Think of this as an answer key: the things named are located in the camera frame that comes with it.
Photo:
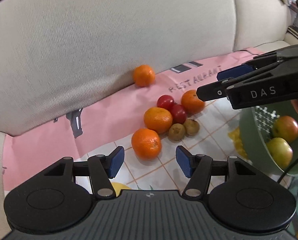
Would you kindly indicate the beige sofa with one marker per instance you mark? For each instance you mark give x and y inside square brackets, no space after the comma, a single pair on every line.
[60,55]

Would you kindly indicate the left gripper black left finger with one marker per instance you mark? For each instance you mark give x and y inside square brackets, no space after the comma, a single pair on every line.
[63,194]

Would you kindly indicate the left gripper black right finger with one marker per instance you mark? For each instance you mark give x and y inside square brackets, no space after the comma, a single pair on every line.
[236,194]

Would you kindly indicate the pink checked picnic cloth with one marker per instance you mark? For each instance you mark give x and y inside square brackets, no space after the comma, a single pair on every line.
[111,122]

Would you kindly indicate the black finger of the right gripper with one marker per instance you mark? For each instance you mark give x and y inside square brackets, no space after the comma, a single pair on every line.
[244,68]
[267,84]

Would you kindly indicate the middle mandarin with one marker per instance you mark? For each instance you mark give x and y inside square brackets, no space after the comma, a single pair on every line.
[158,119]

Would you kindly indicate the green plastic colander bowl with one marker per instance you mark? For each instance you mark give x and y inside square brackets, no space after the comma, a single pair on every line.
[255,130]

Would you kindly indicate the front left mandarin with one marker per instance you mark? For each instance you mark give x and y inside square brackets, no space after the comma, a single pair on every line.
[146,143]

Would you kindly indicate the mandarin by sofa back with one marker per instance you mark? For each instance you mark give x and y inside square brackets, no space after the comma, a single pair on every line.
[144,75]

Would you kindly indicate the green yellow pear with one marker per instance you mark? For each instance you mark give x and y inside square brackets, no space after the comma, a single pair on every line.
[280,151]

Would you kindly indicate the mandarin near restaurant text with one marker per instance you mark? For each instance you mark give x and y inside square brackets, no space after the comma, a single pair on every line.
[191,102]

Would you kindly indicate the red yellow apple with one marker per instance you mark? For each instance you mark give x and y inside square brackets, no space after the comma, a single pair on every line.
[285,127]

